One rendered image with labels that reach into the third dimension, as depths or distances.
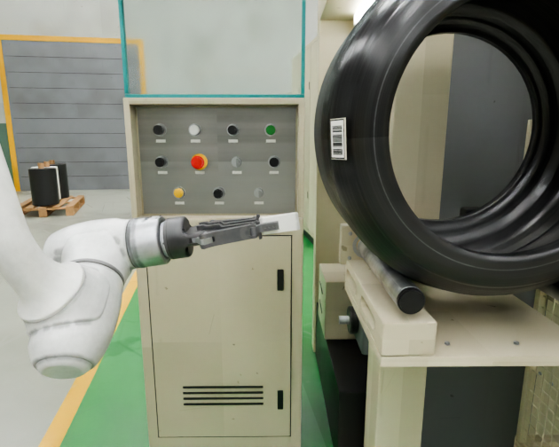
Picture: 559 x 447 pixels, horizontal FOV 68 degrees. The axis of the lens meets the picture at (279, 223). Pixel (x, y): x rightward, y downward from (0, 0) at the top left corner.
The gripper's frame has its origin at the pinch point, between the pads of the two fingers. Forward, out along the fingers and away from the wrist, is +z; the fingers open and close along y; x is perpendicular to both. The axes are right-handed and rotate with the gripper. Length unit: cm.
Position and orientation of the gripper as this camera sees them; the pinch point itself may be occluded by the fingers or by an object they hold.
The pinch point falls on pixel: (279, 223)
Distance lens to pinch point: 74.3
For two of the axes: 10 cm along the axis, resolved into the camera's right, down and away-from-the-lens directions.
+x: 1.4, 9.7, 2.1
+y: -0.1, -2.1, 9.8
